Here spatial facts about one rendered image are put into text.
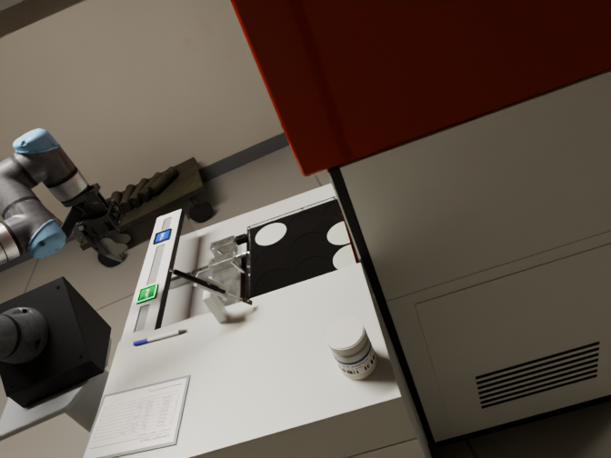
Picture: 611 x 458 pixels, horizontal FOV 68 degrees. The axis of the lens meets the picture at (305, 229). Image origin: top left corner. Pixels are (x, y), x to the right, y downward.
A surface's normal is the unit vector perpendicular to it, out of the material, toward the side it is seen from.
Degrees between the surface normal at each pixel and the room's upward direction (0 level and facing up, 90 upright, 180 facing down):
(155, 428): 0
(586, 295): 90
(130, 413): 0
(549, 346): 90
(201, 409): 0
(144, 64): 90
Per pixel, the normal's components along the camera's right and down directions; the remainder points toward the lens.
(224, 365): -0.33, -0.75
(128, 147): 0.23, 0.53
